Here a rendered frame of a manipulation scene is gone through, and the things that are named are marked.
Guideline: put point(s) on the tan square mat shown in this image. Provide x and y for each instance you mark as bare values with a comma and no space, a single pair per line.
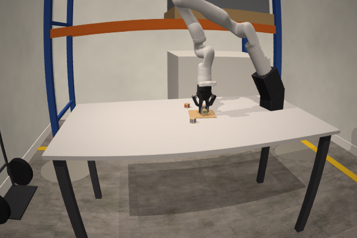
195,113

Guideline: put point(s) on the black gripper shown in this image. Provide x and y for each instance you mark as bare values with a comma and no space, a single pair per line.
204,93

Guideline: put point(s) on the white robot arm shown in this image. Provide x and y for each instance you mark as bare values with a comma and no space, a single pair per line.
221,18

